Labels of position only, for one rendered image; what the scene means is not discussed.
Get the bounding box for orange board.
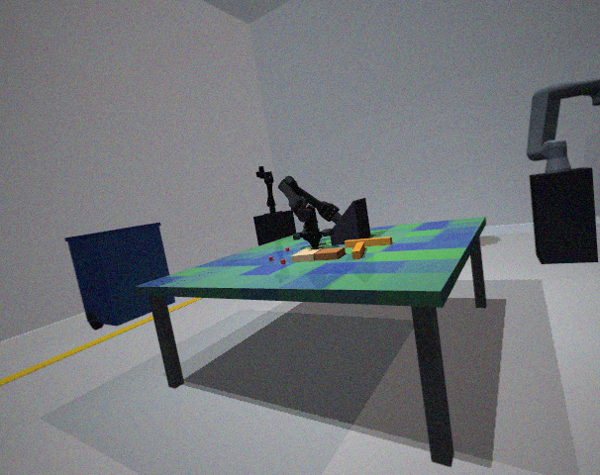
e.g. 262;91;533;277
345;237;392;247
351;241;365;259

